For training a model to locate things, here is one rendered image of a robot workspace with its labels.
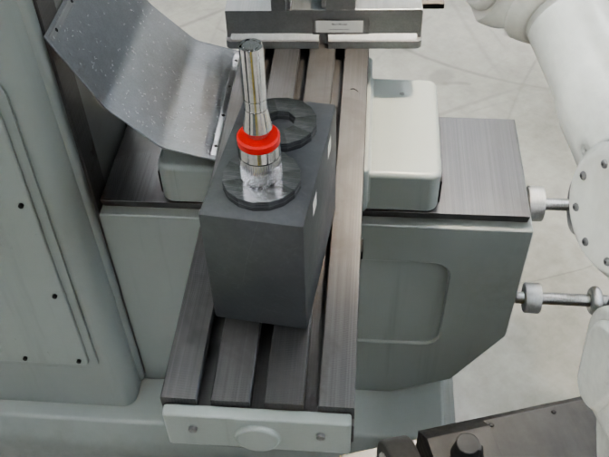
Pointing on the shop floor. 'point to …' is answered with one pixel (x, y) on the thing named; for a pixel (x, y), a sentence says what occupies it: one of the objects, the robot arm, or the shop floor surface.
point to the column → (56, 228)
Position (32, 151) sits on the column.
